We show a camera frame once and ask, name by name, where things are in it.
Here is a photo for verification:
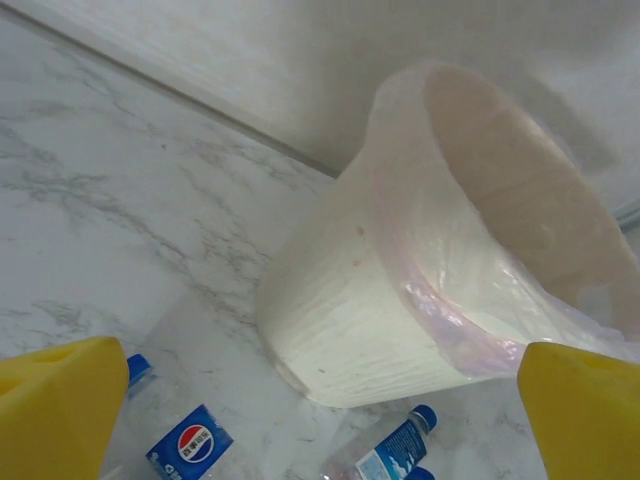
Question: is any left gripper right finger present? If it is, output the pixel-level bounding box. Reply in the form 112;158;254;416
516;341;640;480

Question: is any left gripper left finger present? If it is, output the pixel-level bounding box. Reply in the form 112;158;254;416
0;335;130;480

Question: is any clear Pepsi label bottle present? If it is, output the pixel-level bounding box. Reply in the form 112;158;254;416
122;353;236;480

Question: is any pink translucent bin liner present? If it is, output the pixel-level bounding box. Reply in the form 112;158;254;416
364;58;640;386

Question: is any white plastic bin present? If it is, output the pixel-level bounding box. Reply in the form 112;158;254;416
254;149;526;410

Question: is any blue-capped bottle light-blue label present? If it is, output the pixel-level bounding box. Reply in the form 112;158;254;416
319;403;439;480

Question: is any aluminium frame post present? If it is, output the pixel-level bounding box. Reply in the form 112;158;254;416
613;196;640;227

